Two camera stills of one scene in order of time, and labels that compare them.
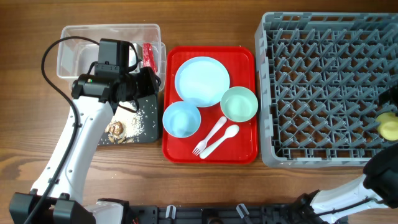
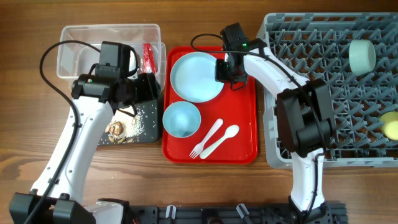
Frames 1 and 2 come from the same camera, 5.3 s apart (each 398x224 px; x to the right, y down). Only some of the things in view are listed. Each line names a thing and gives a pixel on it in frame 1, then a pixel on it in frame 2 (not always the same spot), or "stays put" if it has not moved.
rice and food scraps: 127,124 stays put
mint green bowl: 239,104 to 362,56
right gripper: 389,97 to 222,72
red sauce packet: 148,59 stays put
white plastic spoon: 231,131 stays put
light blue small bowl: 181,119 stays put
